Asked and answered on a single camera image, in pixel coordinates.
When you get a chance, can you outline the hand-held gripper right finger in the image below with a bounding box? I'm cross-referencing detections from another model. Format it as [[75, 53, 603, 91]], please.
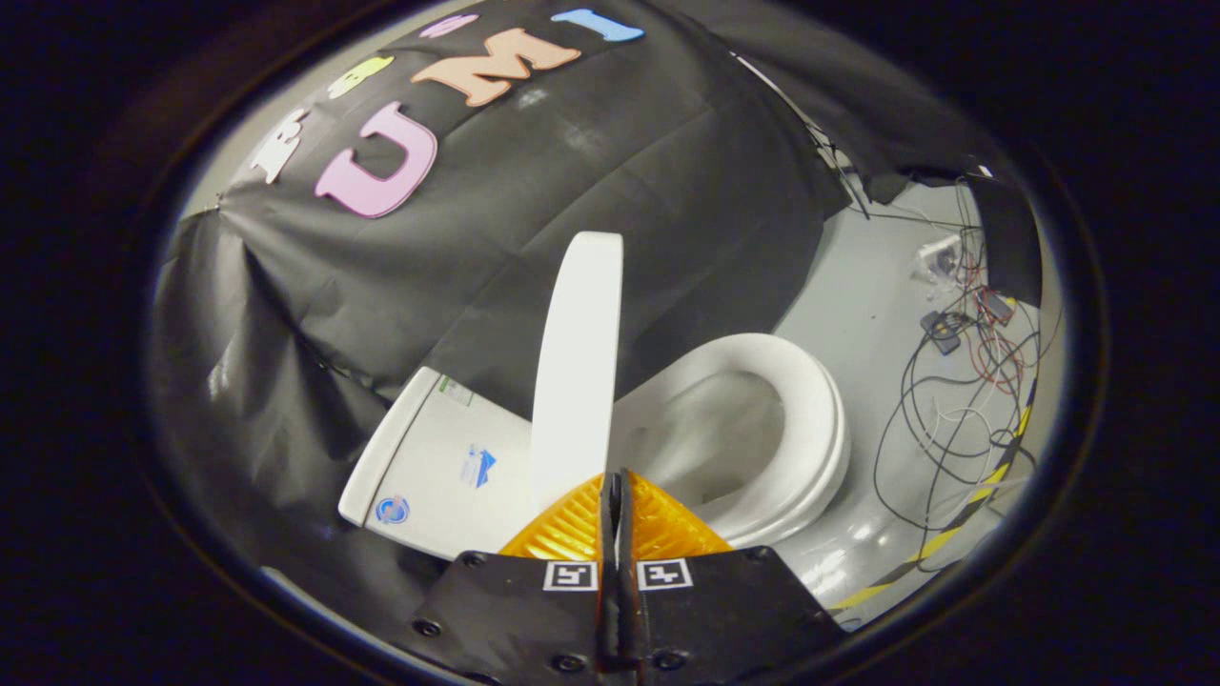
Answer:
[[618, 469, 847, 682]]

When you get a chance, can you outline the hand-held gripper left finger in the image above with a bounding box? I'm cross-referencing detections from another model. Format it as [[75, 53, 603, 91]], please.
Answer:
[[410, 473, 616, 682]]

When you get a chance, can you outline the white toilet lid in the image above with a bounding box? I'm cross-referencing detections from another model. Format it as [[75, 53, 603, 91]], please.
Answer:
[[530, 232, 624, 511]]

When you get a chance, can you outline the white toilet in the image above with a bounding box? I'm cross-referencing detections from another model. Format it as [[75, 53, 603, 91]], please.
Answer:
[[338, 333, 854, 563]]

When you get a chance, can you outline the yellow black floor tape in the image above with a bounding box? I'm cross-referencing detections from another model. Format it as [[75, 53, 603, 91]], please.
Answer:
[[827, 379, 1042, 613]]

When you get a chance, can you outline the black backdrop cloth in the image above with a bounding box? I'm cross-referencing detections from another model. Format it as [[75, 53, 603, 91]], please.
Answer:
[[148, 0, 997, 639]]

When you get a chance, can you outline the black panel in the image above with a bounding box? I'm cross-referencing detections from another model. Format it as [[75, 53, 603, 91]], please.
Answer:
[[961, 170, 1043, 308]]

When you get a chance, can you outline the tangle of thin cables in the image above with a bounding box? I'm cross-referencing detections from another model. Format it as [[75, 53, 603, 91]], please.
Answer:
[[872, 186, 1047, 539]]

